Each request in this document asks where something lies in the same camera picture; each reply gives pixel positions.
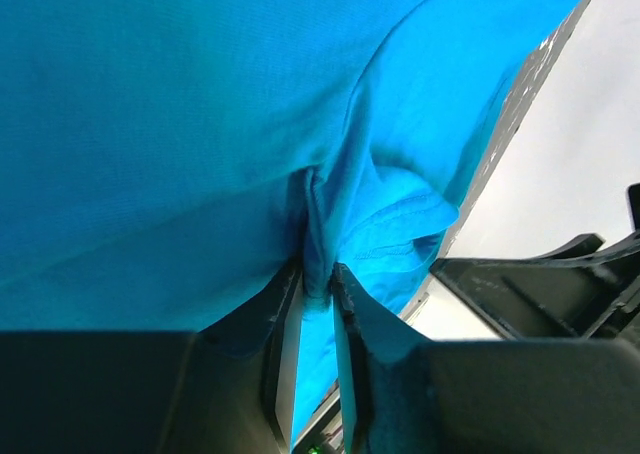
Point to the blue t shirt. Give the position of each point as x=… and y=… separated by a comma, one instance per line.
x=162, y=159

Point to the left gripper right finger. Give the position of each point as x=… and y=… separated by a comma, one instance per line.
x=402, y=392

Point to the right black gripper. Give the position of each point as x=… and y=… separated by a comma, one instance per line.
x=582, y=289

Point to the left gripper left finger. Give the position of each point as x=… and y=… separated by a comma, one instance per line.
x=229, y=388

